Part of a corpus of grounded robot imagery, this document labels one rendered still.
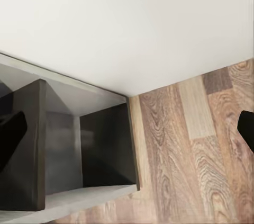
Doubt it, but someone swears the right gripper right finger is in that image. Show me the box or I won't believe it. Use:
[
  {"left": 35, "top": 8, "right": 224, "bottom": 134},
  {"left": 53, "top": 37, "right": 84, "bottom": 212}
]
[{"left": 237, "top": 110, "right": 254, "bottom": 153}]

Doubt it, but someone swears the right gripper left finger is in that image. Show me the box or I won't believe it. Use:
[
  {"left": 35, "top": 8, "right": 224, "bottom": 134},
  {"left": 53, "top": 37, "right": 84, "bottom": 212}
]
[{"left": 0, "top": 111, "right": 28, "bottom": 174}]

